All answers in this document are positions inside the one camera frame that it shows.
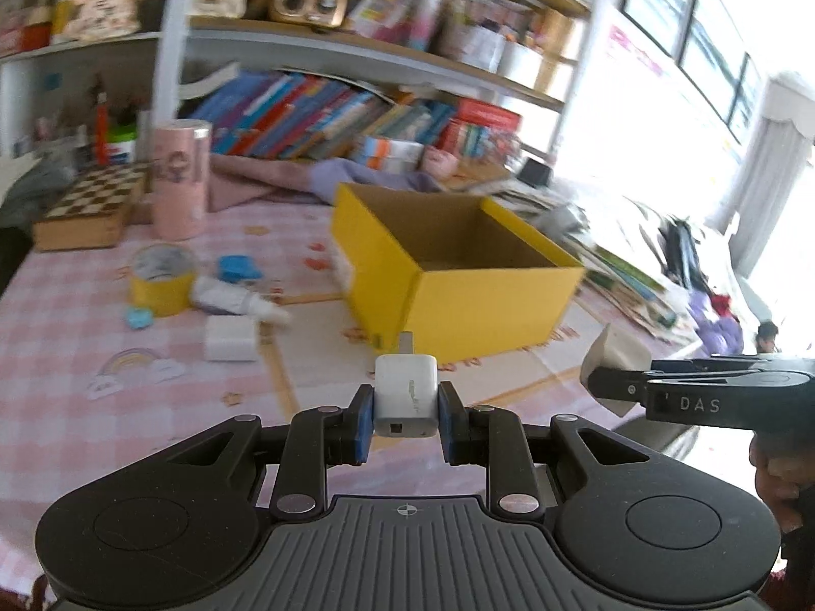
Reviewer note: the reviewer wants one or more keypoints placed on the purple cloth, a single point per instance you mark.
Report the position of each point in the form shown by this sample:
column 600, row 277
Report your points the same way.
column 274, row 178

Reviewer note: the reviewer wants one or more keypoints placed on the blue crumpled toy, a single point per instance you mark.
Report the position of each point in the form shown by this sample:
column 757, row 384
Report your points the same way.
column 237, row 267

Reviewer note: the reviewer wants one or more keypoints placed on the wooden chessboard box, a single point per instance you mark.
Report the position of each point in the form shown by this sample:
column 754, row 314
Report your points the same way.
column 95, row 194

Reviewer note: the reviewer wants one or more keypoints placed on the yellow cardboard box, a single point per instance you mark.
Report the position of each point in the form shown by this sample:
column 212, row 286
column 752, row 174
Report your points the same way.
column 484, row 312

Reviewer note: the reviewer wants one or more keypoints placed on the pile of books and papers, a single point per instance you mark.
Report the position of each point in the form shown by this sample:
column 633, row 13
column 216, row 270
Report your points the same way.
column 611, row 261

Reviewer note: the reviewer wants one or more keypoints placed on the wooden retro radio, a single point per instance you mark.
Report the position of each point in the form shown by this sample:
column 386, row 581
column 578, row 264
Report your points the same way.
column 307, row 5

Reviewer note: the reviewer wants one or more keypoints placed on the person's right hand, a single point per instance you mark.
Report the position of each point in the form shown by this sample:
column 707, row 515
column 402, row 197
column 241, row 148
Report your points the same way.
column 773, row 477

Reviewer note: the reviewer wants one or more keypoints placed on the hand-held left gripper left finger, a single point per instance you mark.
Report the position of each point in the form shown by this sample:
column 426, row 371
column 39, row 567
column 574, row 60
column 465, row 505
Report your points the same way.
column 361, row 425

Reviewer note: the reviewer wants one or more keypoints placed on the wall poster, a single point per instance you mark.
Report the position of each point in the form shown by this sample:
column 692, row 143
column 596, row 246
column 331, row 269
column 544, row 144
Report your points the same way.
column 637, row 51

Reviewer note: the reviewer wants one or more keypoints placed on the red book box set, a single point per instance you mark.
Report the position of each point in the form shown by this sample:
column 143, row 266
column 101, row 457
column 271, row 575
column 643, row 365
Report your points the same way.
column 484, row 127

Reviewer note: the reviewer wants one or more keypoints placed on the pink pastel bottle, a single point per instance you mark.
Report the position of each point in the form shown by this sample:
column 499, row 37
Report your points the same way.
column 426, row 19

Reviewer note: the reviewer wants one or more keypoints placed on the green white tub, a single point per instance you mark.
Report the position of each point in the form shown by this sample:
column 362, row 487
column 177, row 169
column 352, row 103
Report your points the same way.
column 121, row 147

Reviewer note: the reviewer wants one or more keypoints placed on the orange white carton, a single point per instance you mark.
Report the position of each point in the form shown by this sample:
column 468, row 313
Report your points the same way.
column 382, row 164
column 395, row 146

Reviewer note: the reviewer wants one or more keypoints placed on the small black screen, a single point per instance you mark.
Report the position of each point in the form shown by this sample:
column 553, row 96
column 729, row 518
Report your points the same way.
column 536, row 173

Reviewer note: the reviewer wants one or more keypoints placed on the pink checkered tablecloth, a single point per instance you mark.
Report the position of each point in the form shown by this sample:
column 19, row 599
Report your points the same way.
column 76, row 407

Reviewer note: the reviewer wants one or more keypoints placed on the grey cloth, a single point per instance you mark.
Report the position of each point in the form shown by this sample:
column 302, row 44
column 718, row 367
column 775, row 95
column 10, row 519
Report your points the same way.
column 32, row 188

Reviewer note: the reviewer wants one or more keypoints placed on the blue teardrop basketball toy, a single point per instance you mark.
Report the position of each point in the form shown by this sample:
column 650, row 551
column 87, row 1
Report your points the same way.
column 138, row 318

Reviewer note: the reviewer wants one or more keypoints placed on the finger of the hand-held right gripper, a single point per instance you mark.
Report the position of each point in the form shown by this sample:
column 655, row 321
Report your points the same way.
column 732, row 364
column 621, row 385

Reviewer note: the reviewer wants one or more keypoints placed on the white charger plug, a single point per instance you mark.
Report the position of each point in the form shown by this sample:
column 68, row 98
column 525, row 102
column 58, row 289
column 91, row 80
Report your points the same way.
column 404, row 394

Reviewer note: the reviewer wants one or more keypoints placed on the grey curtain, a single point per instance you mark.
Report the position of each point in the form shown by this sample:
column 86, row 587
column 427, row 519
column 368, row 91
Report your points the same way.
column 773, row 172

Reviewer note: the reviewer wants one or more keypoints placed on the yellow tape roll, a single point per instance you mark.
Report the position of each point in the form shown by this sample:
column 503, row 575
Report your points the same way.
column 159, row 299

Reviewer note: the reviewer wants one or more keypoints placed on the white bookshelf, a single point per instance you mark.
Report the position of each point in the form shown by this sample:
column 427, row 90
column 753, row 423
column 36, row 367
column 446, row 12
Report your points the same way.
column 169, row 44

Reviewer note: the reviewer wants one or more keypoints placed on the black backpack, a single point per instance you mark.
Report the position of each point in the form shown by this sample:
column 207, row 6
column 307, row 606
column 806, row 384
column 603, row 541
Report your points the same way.
column 682, row 254

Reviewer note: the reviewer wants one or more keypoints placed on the white pen holder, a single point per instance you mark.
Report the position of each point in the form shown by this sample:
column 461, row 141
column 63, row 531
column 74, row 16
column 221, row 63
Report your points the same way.
column 474, row 41

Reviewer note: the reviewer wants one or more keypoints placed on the white square power adapter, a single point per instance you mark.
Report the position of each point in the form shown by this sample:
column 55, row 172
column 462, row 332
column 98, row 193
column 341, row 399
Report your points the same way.
column 229, row 338

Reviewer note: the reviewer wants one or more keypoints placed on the purple clothing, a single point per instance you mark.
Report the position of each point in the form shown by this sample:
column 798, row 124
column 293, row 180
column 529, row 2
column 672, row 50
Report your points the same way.
column 716, row 328

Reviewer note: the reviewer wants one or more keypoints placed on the grey wedge block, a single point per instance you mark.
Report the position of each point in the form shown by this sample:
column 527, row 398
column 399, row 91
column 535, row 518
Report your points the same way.
column 611, row 347

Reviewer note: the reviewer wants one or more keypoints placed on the white squeeze tube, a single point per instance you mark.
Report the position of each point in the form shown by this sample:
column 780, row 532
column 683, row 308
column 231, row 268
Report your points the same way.
column 223, row 298

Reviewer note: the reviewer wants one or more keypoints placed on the pink cylinder container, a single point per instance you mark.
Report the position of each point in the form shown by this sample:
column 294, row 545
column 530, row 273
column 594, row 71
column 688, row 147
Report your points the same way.
column 179, row 191

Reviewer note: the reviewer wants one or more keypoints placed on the row of colourful books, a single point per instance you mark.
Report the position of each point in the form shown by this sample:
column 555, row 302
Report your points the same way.
column 293, row 114

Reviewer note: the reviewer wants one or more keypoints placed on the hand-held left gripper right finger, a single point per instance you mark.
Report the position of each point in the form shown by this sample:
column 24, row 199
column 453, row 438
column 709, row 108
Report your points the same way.
column 447, row 425

